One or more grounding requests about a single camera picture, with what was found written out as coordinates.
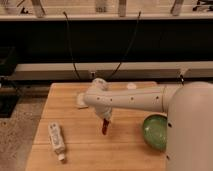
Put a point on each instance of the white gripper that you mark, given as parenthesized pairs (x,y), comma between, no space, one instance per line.
(104,113)

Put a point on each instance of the white paper cup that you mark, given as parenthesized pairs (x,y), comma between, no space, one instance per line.
(131,86)

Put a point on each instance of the green bowl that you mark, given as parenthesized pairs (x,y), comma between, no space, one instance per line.
(154,130)

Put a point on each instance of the wall power outlet middle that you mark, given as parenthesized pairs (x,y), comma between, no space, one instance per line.
(92,74)

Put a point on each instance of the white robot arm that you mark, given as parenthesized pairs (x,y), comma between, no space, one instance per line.
(189,110)

